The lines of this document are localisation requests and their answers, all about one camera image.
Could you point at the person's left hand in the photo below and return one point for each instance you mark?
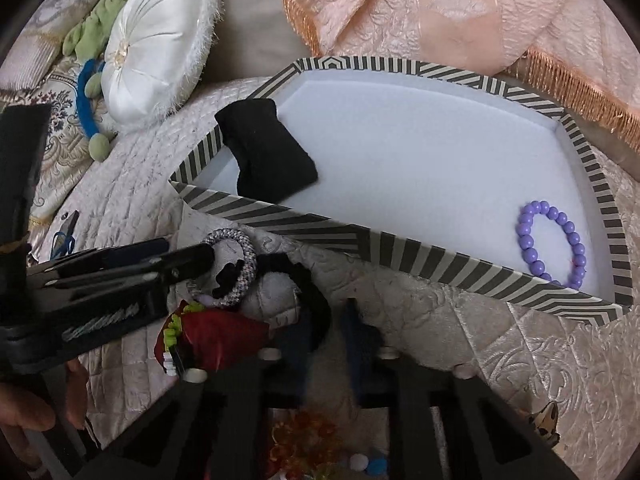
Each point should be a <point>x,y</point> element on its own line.
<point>25,412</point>

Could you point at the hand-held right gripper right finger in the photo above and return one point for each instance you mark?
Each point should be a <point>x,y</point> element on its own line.
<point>357,350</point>

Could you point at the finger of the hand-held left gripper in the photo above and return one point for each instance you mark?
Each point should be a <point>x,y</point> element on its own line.
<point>125,256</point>
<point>185,265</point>

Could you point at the beige floral patterned cushion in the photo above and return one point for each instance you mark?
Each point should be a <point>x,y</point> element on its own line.
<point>55,160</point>

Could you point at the green flower hair clip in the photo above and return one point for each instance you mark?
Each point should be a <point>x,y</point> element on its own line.
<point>175,330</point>

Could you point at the white satin round pillow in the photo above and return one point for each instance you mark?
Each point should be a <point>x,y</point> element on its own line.
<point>155,45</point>

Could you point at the grey gold patterned cushion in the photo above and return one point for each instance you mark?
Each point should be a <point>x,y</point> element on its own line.
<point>45,15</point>

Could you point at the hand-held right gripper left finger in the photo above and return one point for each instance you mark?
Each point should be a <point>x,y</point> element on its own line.
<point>295,365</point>

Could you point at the brown butterfly hair clip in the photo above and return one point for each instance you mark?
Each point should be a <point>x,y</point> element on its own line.
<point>545,422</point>

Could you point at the striped jewelry box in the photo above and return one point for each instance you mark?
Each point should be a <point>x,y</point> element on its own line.
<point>425,170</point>

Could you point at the red bow hair clip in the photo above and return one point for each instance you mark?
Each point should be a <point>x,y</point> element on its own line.
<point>220,335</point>

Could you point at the black velvet pouch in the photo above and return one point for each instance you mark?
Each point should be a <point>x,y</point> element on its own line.
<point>265,150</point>

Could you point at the green and blue plush toy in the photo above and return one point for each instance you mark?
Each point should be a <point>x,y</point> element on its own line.
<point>97,25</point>

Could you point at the beige quilted bedspread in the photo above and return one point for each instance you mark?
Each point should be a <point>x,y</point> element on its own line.
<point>500,340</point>

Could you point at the peach fringed blanket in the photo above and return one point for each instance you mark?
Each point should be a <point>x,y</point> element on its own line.
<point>450,10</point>

